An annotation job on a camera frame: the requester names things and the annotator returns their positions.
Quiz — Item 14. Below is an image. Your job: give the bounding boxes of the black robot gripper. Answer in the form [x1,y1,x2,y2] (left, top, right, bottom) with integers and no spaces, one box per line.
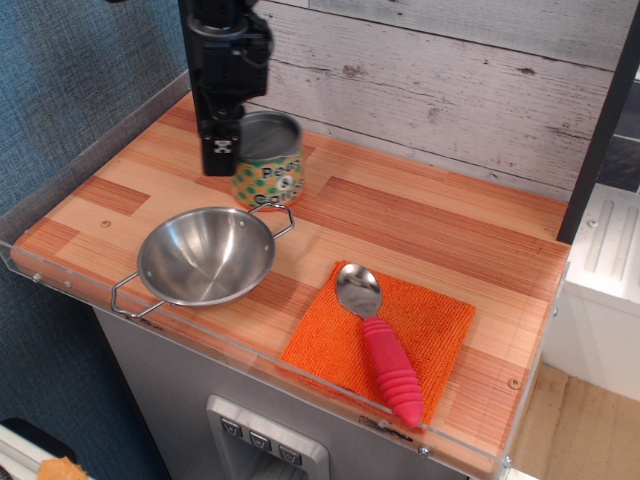
[179,1,274,176]

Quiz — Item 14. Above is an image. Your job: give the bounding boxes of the peas and carrots can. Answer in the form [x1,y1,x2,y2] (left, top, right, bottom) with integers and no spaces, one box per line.
[230,111,304,209]

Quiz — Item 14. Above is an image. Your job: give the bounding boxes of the orange cloth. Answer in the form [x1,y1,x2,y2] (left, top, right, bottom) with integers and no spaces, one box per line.
[280,260,477,428]

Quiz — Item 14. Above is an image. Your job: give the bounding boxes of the clear acrylic edge guard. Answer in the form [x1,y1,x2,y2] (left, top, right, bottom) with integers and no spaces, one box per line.
[0,238,571,470]

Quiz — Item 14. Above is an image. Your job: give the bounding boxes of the grey toy fridge cabinet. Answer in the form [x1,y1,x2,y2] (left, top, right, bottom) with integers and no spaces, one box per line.
[96,310,463,479]

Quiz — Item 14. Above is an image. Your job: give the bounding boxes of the stainless steel bowl with handles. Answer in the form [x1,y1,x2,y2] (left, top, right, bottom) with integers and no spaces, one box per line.
[111,202,295,319]

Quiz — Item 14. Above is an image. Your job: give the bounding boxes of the spoon with pink handle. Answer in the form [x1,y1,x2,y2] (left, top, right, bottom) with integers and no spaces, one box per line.
[336,263,424,428]

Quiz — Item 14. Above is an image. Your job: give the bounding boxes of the dark vertical frame post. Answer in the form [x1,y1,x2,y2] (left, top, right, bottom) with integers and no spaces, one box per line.
[556,2,639,245]

